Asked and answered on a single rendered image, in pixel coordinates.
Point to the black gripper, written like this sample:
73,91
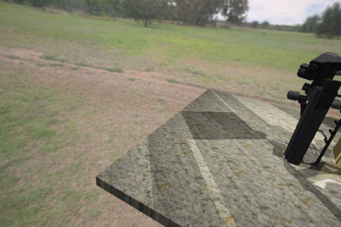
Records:
296,96

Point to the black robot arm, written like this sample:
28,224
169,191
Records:
325,66

